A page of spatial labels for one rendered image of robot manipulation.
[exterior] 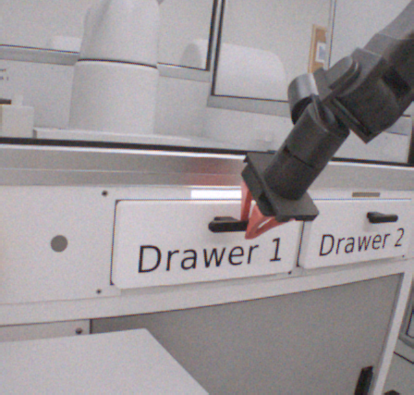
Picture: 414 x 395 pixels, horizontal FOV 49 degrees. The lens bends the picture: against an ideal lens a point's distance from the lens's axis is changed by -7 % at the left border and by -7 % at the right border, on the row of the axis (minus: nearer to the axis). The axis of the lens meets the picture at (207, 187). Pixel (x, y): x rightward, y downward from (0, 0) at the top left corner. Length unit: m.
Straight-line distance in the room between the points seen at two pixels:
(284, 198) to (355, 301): 0.44
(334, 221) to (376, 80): 0.34
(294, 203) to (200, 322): 0.26
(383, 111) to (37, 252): 0.42
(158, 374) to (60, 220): 0.21
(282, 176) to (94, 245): 0.24
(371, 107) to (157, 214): 0.29
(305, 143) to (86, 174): 0.25
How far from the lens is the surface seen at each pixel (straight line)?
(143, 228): 0.59
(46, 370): 0.54
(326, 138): 0.52
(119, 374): 0.54
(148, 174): 0.60
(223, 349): 0.78
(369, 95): 0.50
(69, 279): 0.60
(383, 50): 0.51
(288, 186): 0.56
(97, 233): 0.59
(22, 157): 0.55
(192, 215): 0.62
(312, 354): 0.94
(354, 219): 0.83
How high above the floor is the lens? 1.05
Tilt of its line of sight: 10 degrees down
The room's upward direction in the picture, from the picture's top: 7 degrees clockwise
